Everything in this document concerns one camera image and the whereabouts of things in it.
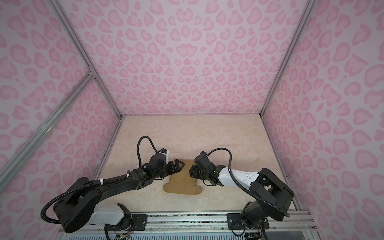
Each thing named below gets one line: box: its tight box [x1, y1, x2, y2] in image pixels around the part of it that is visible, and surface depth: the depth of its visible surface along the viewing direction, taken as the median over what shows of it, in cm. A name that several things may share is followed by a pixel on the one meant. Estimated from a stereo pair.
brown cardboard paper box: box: [163, 158, 203, 195], surface depth 83 cm
